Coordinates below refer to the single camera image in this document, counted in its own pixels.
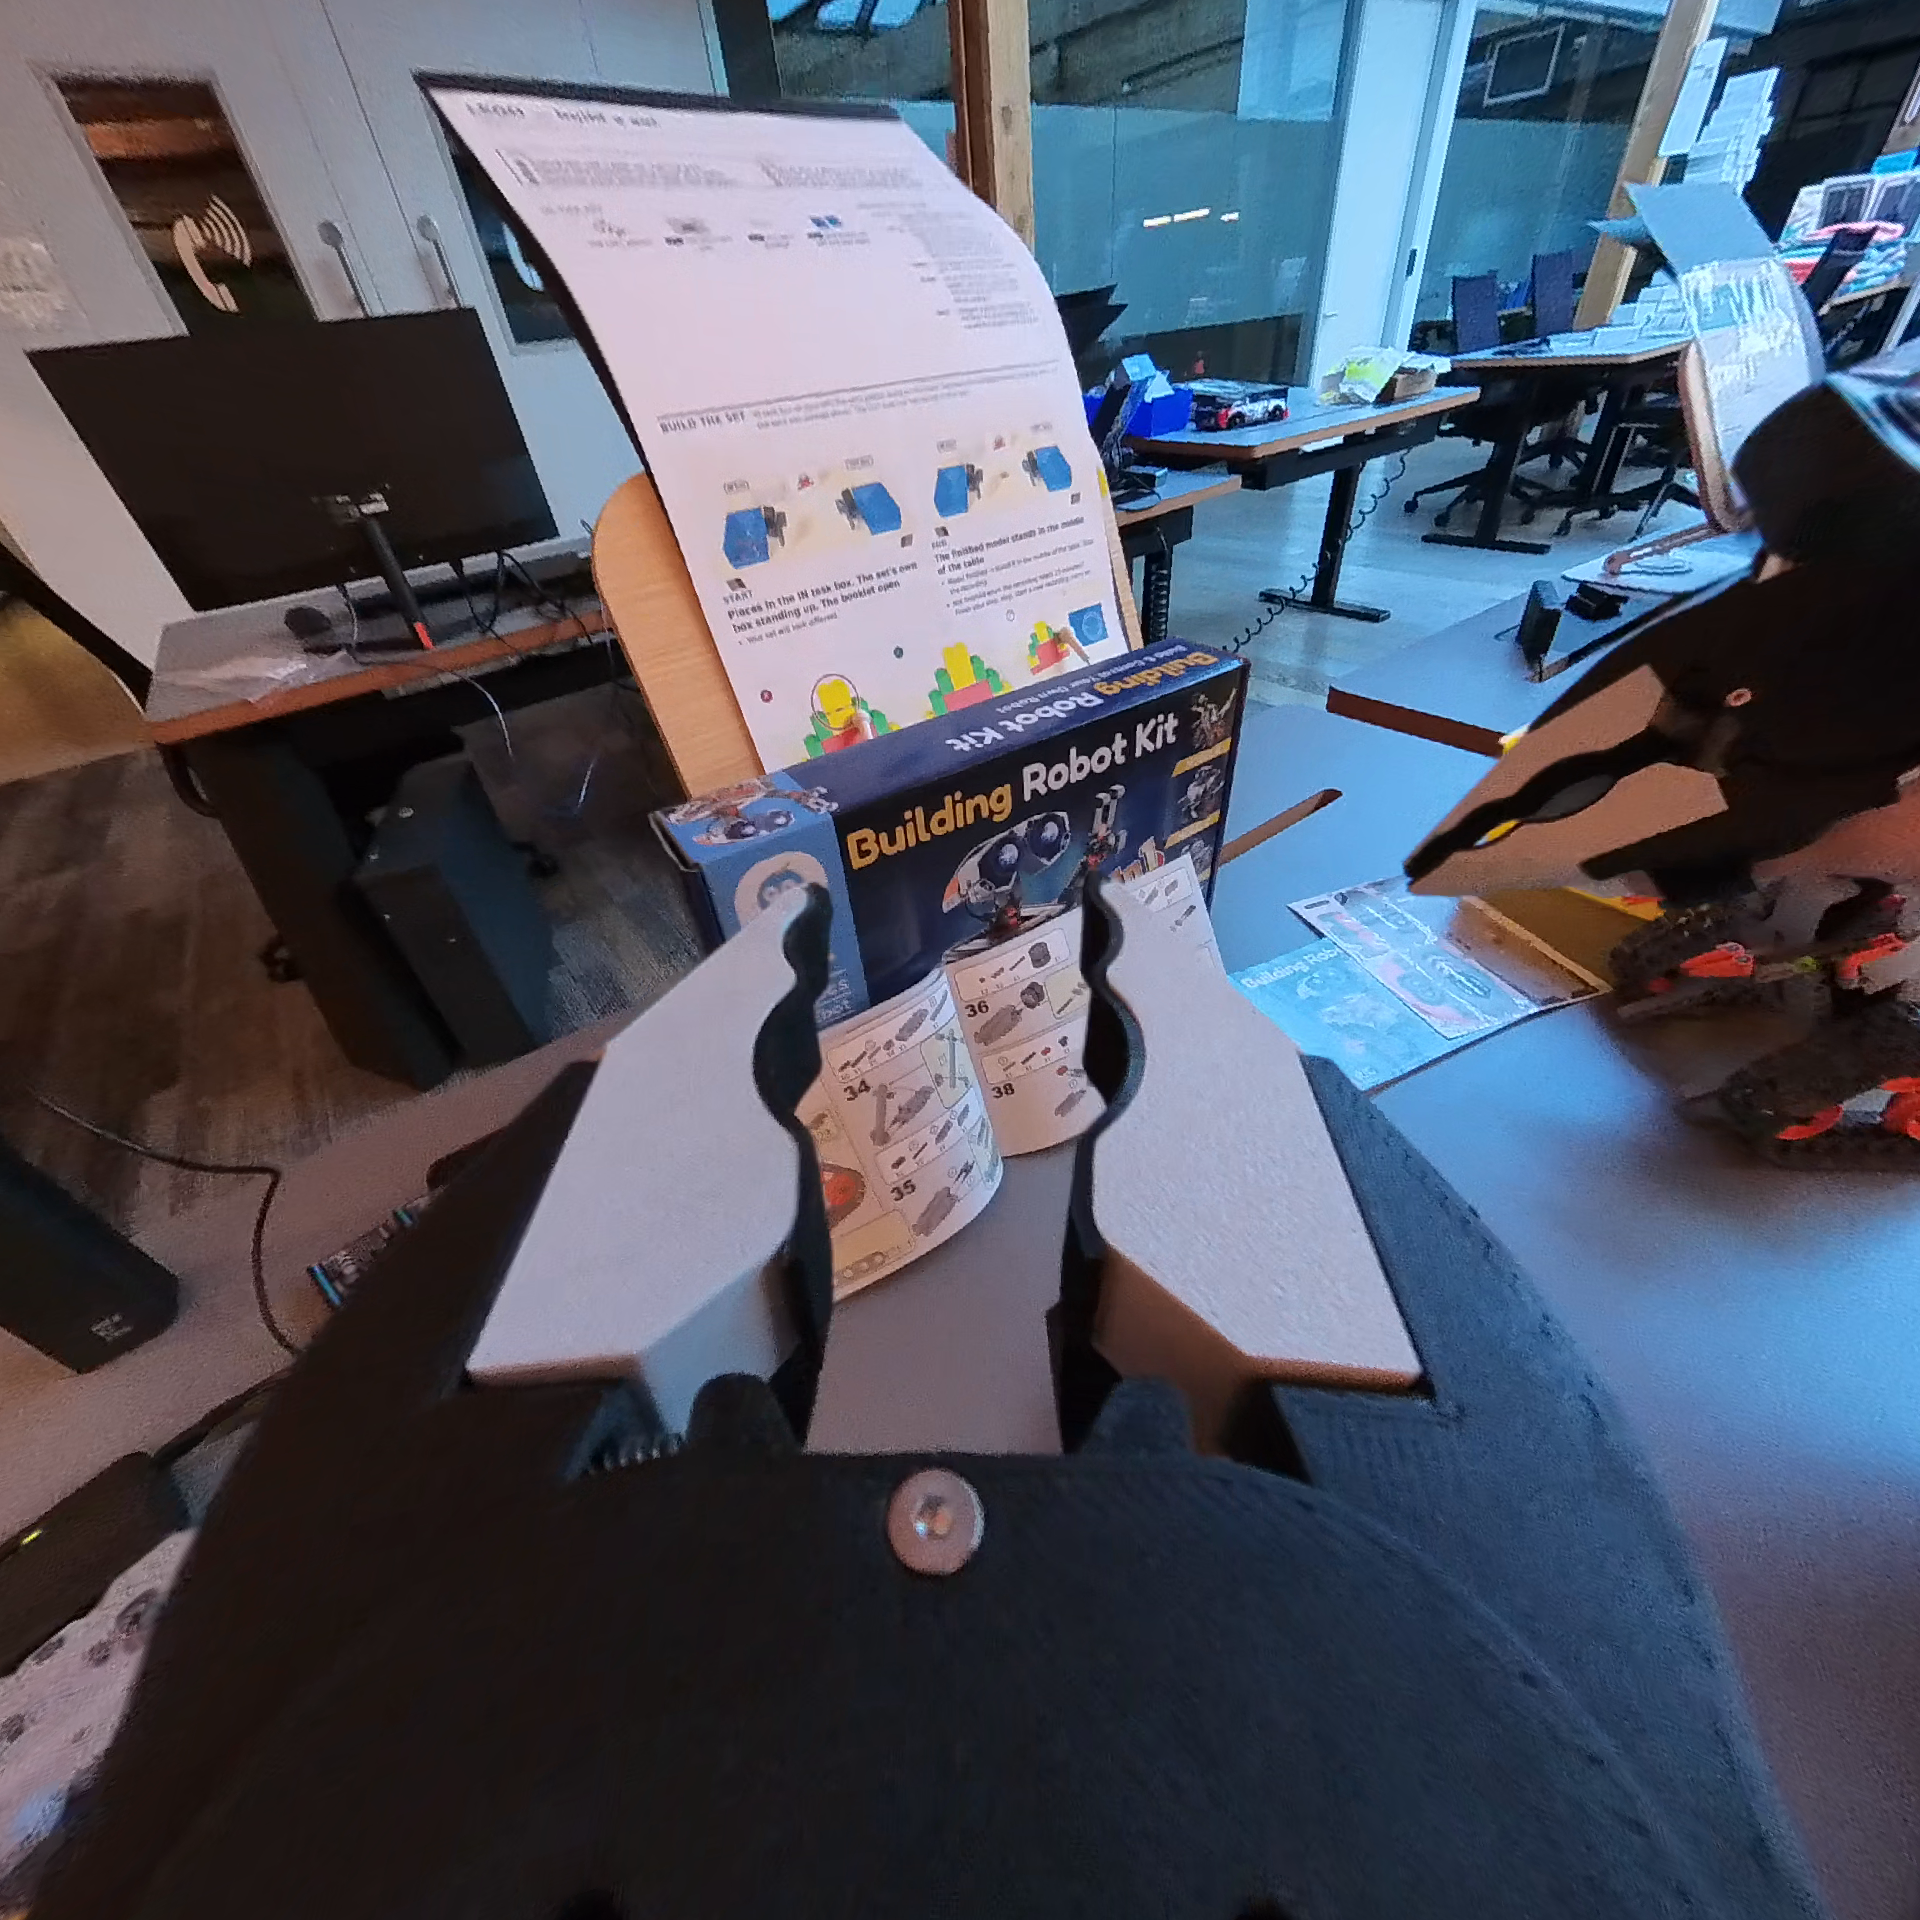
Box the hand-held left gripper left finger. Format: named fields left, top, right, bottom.
left=464, top=882, right=839, bottom=1453

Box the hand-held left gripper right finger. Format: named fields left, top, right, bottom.
left=1042, top=874, right=1427, bottom=1456

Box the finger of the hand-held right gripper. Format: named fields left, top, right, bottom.
left=1402, top=688, right=1730, bottom=904
left=1442, top=575, right=1759, bottom=845

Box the neighbouring grey desk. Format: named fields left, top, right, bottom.
left=1329, top=546, right=1773, bottom=760

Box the background office desk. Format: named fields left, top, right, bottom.
left=1423, top=335, right=1696, bottom=557

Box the background desk with black legs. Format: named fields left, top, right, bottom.
left=1125, top=381, right=1489, bottom=625

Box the wood-edged side desk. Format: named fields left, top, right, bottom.
left=142, top=556, right=648, bottom=1088

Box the yellow leaflet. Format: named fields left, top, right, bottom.
left=1487, top=884, right=1666, bottom=962

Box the white pink leaflet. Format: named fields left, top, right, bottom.
left=1287, top=882, right=1610, bottom=1041

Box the open building instruction booklet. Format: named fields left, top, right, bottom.
left=792, top=872, right=1225, bottom=1305

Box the small blue circuit board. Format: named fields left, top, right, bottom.
left=306, top=1192, right=442, bottom=1309

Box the black computer tower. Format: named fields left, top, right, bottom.
left=353, top=756, right=559, bottom=1088

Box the black orange toy robot model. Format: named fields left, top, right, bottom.
left=1608, top=872, right=1920, bottom=1172

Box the blue robot kit box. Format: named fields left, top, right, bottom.
left=650, top=637, right=1256, bottom=1039

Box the blue storage bin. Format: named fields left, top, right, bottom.
left=1106, top=356, right=1192, bottom=452

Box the black flat device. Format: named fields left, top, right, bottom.
left=0, top=1140, right=184, bottom=1373

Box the black box with green light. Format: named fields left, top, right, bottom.
left=0, top=1447, right=195, bottom=1673

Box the large printed instruction sheet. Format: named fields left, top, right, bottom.
left=422, top=79, right=1150, bottom=776

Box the black monitor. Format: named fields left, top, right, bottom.
left=27, top=307, right=561, bottom=655

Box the phone booth door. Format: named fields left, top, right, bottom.
left=54, top=67, right=325, bottom=339

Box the black cable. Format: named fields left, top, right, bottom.
left=30, top=1092, right=304, bottom=1356

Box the wooden post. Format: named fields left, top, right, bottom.
left=950, top=0, right=1038, bottom=249
left=1576, top=0, right=1719, bottom=331

